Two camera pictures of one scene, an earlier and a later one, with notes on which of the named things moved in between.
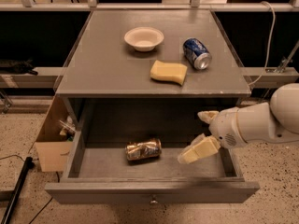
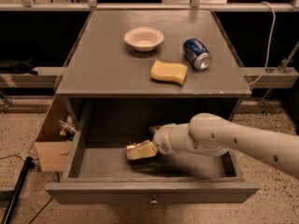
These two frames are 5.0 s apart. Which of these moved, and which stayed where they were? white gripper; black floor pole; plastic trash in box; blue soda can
Moved: white gripper
Stayed: plastic trash in box; black floor pole; blue soda can
